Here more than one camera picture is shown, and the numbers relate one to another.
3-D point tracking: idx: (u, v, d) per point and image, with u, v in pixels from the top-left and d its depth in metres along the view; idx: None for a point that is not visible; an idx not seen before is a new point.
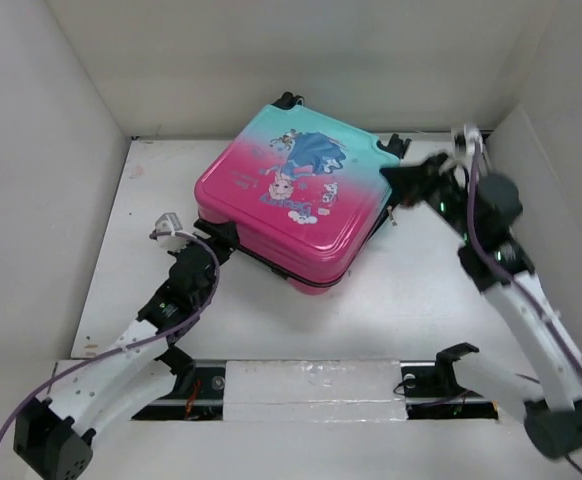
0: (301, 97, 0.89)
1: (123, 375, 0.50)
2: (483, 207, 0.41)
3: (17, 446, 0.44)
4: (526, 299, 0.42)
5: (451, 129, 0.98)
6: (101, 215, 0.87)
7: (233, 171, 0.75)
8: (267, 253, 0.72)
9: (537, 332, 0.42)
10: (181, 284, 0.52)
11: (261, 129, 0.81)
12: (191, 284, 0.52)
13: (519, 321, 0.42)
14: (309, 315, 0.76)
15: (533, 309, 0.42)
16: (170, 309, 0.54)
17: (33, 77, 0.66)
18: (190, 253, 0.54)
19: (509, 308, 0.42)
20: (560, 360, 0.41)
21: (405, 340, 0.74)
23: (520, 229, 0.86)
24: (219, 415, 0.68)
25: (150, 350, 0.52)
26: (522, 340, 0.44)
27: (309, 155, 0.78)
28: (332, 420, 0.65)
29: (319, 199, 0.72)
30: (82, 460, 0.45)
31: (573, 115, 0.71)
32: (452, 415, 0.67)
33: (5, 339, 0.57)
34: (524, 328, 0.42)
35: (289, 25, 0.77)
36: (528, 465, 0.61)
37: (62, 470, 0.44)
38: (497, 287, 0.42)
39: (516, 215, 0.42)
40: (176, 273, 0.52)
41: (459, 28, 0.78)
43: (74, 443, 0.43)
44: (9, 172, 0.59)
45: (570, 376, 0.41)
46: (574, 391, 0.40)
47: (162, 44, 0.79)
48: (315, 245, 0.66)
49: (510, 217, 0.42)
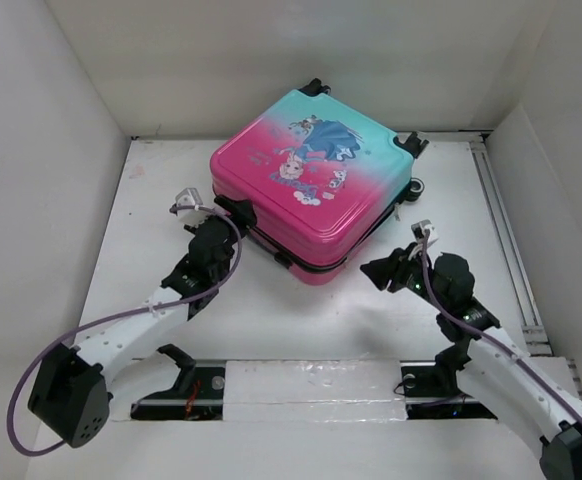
0: (329, 86, 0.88)
1: (148, 335, 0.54)
2: (444, 280, 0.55)
3: (34, 399, 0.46)
4: (496, 347, 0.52)
5: (451, 130, 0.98)
6: (100, 216, 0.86)
7: (249, 147, 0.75)
8: (270, 230, 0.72)
9: (514, 371, 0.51)
10: (202, 256, 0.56)
11: (283, 110, 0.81)
12: (209, 257, 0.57)
13: (498, 365, 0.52)
14: (309, 314, 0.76)
15: (504, 353, 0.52)
16: (191, 281, 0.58)
17: (32, 76, 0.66)
18: (207, 229, 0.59)
19: (486, 358, 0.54)
20: (540, 392, 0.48)
21: (405, 339, 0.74)
23: (520, 230, 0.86)
24: (219, 415, 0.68)
25: (174, 314, 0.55)
26: (510, 383, 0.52)
27: (325, 142, 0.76)
28: (332, 420, 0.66)
29: (327, 184, 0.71)
30: (99, 417, 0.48)
31: (574, 116, 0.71)
32: (452, 414, 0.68)
33: (4, 340, 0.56)
34: (506, 373, 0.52)
35: (289, 25, 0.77)
36: (526, 465, 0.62)
37: (83, 423, 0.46)
38: (472, 341, 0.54)
39: (471, 283, 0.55)
40: (196, 246, 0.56)
41: (459, 28, 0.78)
43: (99, 390, 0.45)
44: (9, 172, 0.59)
45: (552, 404, 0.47)
46: (558, 415, 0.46)
47: (162, 43, 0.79)
48: (315, 227, 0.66)
49: (467, 286, 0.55)
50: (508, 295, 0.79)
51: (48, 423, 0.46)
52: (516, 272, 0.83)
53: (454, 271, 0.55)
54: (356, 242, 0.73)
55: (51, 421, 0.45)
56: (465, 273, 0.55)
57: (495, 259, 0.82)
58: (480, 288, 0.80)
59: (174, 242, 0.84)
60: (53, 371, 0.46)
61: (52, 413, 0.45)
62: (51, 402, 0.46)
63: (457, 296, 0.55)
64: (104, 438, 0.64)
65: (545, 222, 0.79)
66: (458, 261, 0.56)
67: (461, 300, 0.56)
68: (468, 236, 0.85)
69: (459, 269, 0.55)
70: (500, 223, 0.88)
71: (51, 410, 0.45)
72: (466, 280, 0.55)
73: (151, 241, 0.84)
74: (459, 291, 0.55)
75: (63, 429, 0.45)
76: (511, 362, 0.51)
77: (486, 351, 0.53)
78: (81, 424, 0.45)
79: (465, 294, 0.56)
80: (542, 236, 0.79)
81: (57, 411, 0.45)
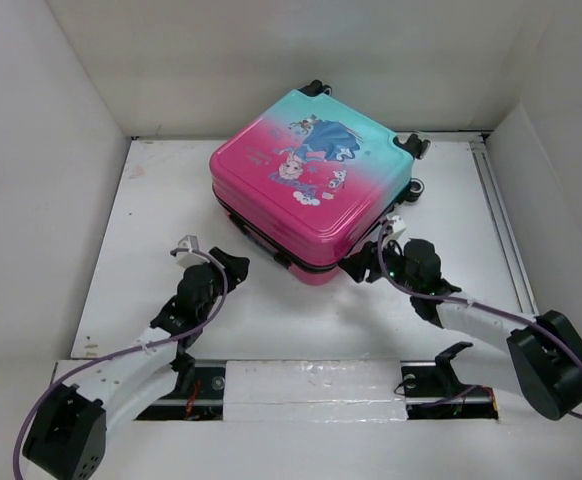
0: (329, 86, 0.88)
1: (140, 374, 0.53)
2: (412, 263, 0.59)
3: (29, 442, 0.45)
4: (454, 301, 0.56)
5: (451, 130, 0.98)
6: (100, 216, 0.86)
7: (249, 147, 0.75)
8: (270, 231, 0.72)
9: (472, 313, 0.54)
10: (190, 297, 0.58)
11: (283, 110, 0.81)
12: (196, 298, 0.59)
13: (462, 315, 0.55)
14: (311, 316, 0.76)
15: (459, 302, 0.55)
16: (178, 319, 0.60)
17: (33, 77, 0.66)
18: (197, 269, 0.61)
19: (451, 313, 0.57)
20: (494, 318, 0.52)
21: (406, 340, 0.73)
23: (520, 230, 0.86)
24: (219, 415, 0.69)
25: (164, 353, 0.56)
26: (478, 331, 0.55)
27: (325, 142, 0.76)
28: (333, 420, 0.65)
29: (326, 184, 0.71)
30: (94, 455, 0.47)
31: (574, 115, 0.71)
32: (452, 415, 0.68)
33: (4, 339, 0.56)
34: (467, 317, 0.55)
35: (289, 25, 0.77)
36: (527, 464, 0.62)
37: (82, 461, 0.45)
38: (439, 306, 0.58)
39: (438, 265, 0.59)
40: (184, 287, 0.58)
41: (459, 28, 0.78)
43: (100, 425, 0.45)
44: (10, 173, 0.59)
45: (507, 323, 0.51)
46: (510, 326, 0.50)
47: (162, 43, 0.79)
48: (315, 227, 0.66)
49: (435, 267, 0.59)
50: (508, 295, 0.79)
51: (44, 467, 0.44)
52: (516, 271, 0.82)
53: (421, 254, 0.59)
54: (355, 243, 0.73)
55: (49, 461, 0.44)
56: (432, 255, 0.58)
57: (495, 259, 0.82)
58: (480, 287, 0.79)
59: (174, 242, 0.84)
60: (52, 411, 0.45)
61: (49, 455, 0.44)
62: (48, 445, 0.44)
63: (426, 278, 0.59)
64: None
65: (545, 222, 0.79)
66: (425, 247, 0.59)
67: (430, 280, 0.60)
68: (467, 236, 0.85)
69: (427, 252, 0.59)
70: (500, 222, 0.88)
71: (49, 453, 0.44)
72: (432, 262, 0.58)
73: (151, 241, 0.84)
74: (428, 272, 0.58)
75: (60, 471, 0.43)
76: (469, 306, 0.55)
77: (449, 308, 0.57)
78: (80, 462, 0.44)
79: (434, 275, 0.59)
80: (542, 237, 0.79)
81: (55, 453, 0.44)
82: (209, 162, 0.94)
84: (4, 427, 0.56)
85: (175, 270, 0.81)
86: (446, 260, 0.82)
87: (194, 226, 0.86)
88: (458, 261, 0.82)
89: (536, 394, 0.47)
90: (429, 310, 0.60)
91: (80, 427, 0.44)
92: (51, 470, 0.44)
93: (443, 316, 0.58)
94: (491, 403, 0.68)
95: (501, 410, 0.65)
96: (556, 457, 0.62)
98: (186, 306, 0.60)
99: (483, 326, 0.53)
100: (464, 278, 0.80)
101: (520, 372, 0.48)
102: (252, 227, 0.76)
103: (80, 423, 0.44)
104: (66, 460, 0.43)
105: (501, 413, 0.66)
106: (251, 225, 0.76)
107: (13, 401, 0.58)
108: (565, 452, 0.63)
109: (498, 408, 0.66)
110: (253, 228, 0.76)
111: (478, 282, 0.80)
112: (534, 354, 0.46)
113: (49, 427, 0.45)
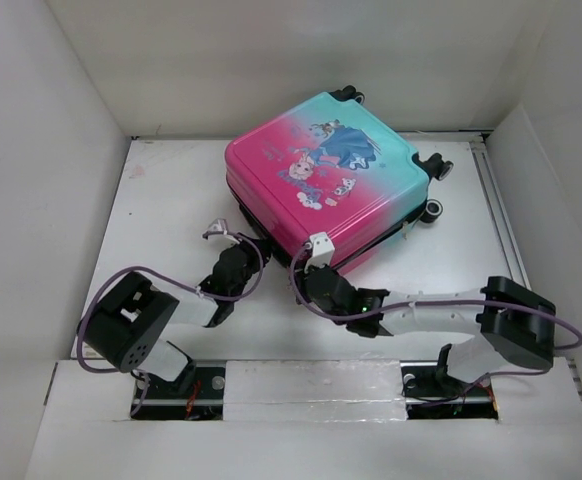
0: (361, 93, 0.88)
1: (190, 312, 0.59)
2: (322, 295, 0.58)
3: (97, 309, 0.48)
4: (396, 308, 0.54)
5: (451, 130, 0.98)
6: (100, 215, 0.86)
7: (265, 141, 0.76)
8: (271, 227, 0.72)
9: (421, 314, 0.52)
10: (225, 277, 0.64)
11: (307, 111, 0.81)
12: (230, 278, 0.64)
13: (412, 320, 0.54)
14: (308, 316, 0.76)
15: (401, 307, 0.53)
16: (214, 287, 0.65)
17: (33, 76, 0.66)
18: (236, 251, 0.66)
19: (398, 322, 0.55)
20: (448, 310, 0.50)
21: (405, 341, 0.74)
23: (520, 229, 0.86)
24: (219, 414, 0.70)
25: (206, 309, 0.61)
26: (431, 327, 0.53)
27: (342, 148, 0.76)
28: (332, 420, 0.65)
29: (332, 190, 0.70)
30: (145, 349, 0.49)
31: (574, 116, 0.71)
32: (453, 414, 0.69)
33: (4, 341, 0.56)
34: (417, 320, 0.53)
35: (290, 25, 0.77)
36: (525, 463, 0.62)
37: (142, 340, 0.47)
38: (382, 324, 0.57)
39: (344, 284, 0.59)
40: (221, 268, 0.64)
41: (460, 28, 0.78)
43: (166, 316, 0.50)
44: (10, 173, 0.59)
45: (464, 312, 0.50)
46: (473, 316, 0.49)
47: (161, 42, 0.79)
48: (311, 231, 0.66)
49: (343, 287, 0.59)
50: None
51: (102, 338, 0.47)
52: (516, 271, 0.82)
53: (325, 285, 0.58)
54: (352, 254, 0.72)
55: (112, 329, 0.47)
56: (333, 281, 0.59)
57: (495, 259, 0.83)
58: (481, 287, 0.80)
59: (173, 243, 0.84)
60: (129, 289, 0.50)
61: (116, 323, 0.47)
62: (114, 317, 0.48)
63: (345, 300, 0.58)
64: (104, 439, 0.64)
65: (545, 221, 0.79)
66: (325, 277, 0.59)
67: (350, 302, 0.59)
68: (467, 236, 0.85)
69: (328, 281, 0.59)
70: (500, 222, 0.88)
71: (113, 324, 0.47)
72: (339, 284, 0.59)
73: (150, 241, 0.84)
74: (340, 295, 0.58)
75: (123, 339, 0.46)
76: (412, 308, 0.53)
77: (393, 316, 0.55)
78: (140, 341, 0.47)
79: (350, 293, 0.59)
80: (542, 236, 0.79)
81: (120, 325, 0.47)
82: (209, 162, 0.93)
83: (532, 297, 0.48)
84: (4, 429, 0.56)
85: (176, 270, 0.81)
86: (446, 259, 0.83)
87: (193, 226, 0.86)
88: (457, 260, 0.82)
89: (520, 359, 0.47)
90: (369, 327, 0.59)
91: (156, 302, 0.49)
92: (109, 340, 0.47)
93: (390, 328, 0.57)
94: (491, 402, 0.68)
95: (500, 410, 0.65)
96: (556, 457, 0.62)
98: (220, 285, 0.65)
99: (434, 321, 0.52)
100: (464, 278, 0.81)
101: (502, 351, 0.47)
102: (256, 221, 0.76)
103: (155, 300, 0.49)
104: (131, 331, 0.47)
105: (500, 412, 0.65)
106: (255, 218, 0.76)
107: (13, 402, 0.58)
108: (564, 451, 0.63)
109: (498, 408, 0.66)
110: (257, 222, 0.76)
111: (477, 281, 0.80)
112: (511, 330, 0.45)
113: (121, 302, 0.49)
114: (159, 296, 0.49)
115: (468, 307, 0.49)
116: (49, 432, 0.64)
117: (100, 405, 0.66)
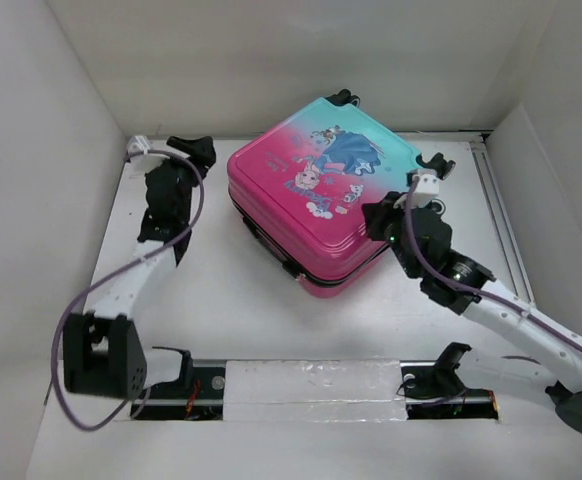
0: (358, 97, 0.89)
1: (149, 283, 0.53)
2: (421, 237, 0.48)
3: (71, 375, 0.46)
4: (504, 305, 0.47)
5: (451, 130, 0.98)
6: (101, 215, 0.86)
7: (267, 152, 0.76)
8: (282, 241, 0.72)
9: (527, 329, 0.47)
10: (165, 201, 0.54)
11: (307, 118, 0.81)
12: (170, 202, 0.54)
13: (507, 325, 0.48)
14: (311, 316, 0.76)
15: (512, 312, 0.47)
16: (165, 227, 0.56)
17: (33, 77, 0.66)
18: (164, 175, 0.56)
19: (489, 318, 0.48)
20: (560, 348, 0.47)
21: (405, 341, 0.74)
23: (521, 229, 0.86)
24: (219, 414, 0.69)
25: (164, 260, 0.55)
26: (516, 341, 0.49)
27: (345, 154, 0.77)
28: (332, 420, 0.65)
29: (341, 197, 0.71)
30: (140, 365, 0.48)
31: (573, 117, 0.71)
32: (452, 415, 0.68)
33: (5, 340, 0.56)
34: (516, 330, 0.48)
35: (288, 24, 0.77)
36: (527, 465, 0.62)
37: (131, 376, 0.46)
38: (472, 304, 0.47)
39: (447, 236, 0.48)
40: (152, 197, 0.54)
41: (459, 28, 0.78)
43: (134, 340, 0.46)
44: (9, 173, 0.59)
45: (574, 358, 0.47)
46: None
47: (160, 42, 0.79)
48: (324, 242, 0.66)
49: (444, 238, 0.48)
50: None
51: (97, 392, 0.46)
52: (516, 271, 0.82)
53: (429, 228, 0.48)
54: (366, 260, 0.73)
55: (97, 386, 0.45)
56: (442, 229, 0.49)
57: (495, 259, 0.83)
58: None
59: None
60: (79, 342, 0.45)
61: (96, 380, 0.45)
62: (90, 371, 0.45)
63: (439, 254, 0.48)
64: (104, 439, 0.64)
65: (545, 221, 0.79)
66: (431, 219, 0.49)
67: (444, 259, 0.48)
68: (467, 236, 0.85)
69: (438, 226, 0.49)
70: (500, 222, 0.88)
71: (94, 381, 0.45)
72: (444, 235, 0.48)
73: None
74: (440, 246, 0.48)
75: (117, 385, 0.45)
76: (520, 319, 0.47)
77: (487, 312, 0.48)
78: (131, 373, 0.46)
79: (446, 250, 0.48)
80: (542, 236, 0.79)
81: (100, 378, 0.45)
82: None
83: None
84: (5, 429, 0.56)
85: (175, 270, 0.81)
86: None
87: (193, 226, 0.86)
88: None
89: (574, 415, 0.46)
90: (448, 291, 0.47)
91: (115, 346, 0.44)
92: (103, 392, 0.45)
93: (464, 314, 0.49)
94: (490, 401, 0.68)
95: (500, 409, 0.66)
96: (557, 457, 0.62)
98: (167, 215, 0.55)
99: (529, 342, 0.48)
100: None
101: (573, 403, 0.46)
102: (266, 236, 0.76)
103: (111, 344, 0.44)
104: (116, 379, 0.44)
105: (500, 412, 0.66)
106: (265, 233, 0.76)
107: (14, 401, 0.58)
108: (564, 450, 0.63)
109: (498, 408, 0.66)
110: (268, 238, 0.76)
111: None
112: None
113: (82, 359, 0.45)
114: (112, 333, 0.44)
115: None
116: (50, 432, 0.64)
117: (101, 405, 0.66)
